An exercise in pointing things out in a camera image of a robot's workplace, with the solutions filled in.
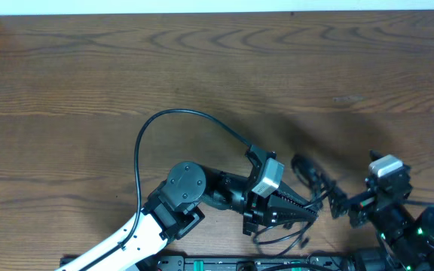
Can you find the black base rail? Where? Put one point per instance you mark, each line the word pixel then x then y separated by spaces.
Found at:
pixel 182 263

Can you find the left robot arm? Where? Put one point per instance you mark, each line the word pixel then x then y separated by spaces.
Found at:
pixel 172 211

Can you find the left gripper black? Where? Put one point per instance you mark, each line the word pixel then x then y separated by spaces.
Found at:
pixel 253 210

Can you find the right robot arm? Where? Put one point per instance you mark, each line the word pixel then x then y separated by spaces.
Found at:
pixel 405 226

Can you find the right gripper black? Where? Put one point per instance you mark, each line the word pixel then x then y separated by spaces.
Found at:
pixel 337 201

